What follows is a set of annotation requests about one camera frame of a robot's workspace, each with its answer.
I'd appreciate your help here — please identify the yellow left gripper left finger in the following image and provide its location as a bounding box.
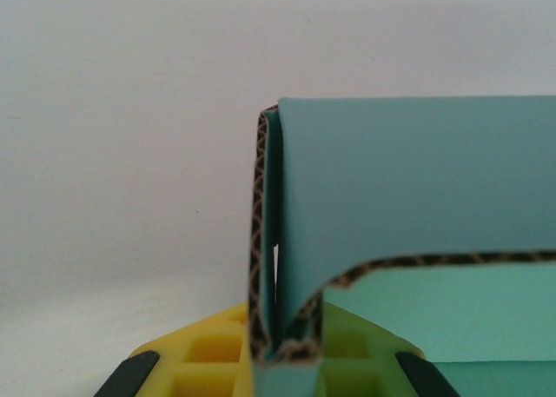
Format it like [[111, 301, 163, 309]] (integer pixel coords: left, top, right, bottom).
[[93, 303, 254, 397]]

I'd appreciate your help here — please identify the teal corrugated cardboard box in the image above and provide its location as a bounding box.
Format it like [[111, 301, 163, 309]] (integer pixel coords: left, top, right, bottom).
[[245, 95, 556, 397]]

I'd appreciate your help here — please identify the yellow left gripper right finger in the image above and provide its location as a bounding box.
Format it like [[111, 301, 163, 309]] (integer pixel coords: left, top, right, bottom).
[[313, 303, 457, 397]]

